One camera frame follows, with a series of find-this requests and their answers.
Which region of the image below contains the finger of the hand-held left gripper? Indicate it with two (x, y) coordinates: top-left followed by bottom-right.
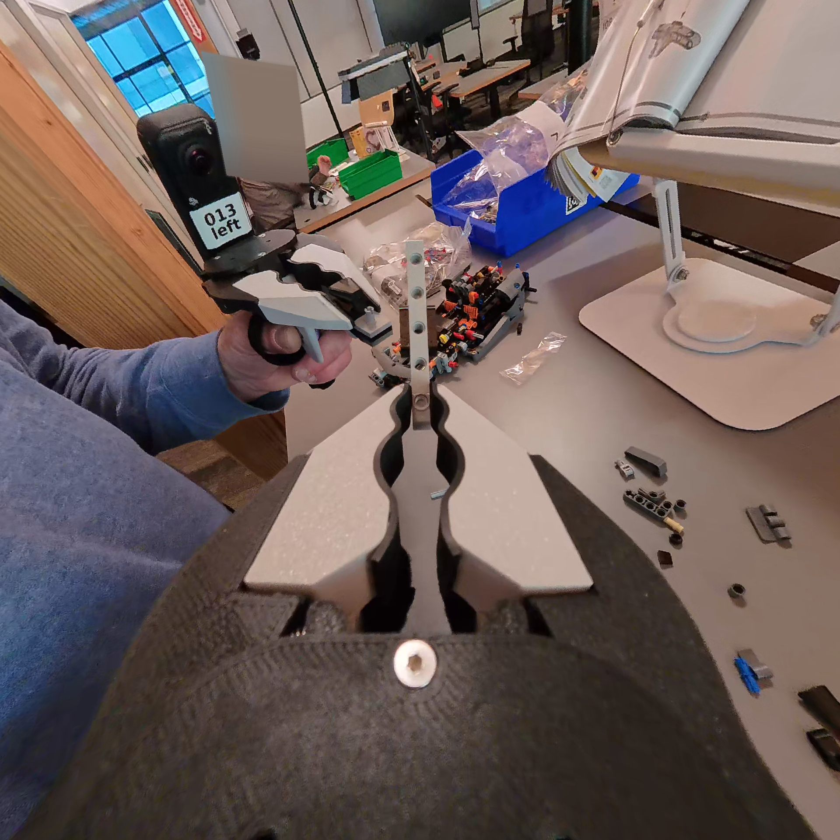
(231, 269), (355, 364)
(284, 243), (384, 317)

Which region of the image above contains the dark grey angled lego beam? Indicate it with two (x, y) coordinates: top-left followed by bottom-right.
(624, 489), (686, 523)

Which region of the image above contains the lego instruction booklet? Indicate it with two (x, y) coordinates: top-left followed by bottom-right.
(549, 0), (840, 198)

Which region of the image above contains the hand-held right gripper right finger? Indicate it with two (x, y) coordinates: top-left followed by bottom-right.
(431, 382), (594, 631)

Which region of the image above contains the white device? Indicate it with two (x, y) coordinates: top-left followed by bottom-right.
(578, 125), (840, 355)

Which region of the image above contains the long light grey lego beam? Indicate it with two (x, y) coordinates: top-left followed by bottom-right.
(401, 237), (437, 431)

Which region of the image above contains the dark grey curved lego brick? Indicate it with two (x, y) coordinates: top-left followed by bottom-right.
(625, 447), (669, 481)

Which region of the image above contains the small clear plastic bag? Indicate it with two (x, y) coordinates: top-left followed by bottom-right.
(499, 331), (569, 385)

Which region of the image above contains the blue pin with grey connector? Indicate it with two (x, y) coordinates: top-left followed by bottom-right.
(733, 649), (775, 697)

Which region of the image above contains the partly built lego model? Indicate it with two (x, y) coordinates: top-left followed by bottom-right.
(368, 263), (532, 388)

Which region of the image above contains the person's blue clothing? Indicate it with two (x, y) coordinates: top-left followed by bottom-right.
(0, 348), (270, 840)

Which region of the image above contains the pile of black lego pieces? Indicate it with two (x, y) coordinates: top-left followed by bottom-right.
(798, 683), (840, 773)

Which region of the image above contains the person's left hand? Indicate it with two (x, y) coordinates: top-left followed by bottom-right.
(216, 313), (355, 404)

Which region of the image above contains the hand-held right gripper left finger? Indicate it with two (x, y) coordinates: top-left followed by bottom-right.
(245, 385), (410, 631)

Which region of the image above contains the blue storage bin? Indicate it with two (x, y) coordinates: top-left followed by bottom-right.
(431, 145), (641, 257)

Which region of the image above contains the green storage bin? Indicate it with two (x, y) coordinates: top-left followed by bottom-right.
(309, 138), (405, 200)

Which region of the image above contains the window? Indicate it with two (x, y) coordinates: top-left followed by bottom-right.
(73, 0), (211, 119)

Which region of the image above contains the grey double lego connector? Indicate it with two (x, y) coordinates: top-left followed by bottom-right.
(746, 504), (792, 544)

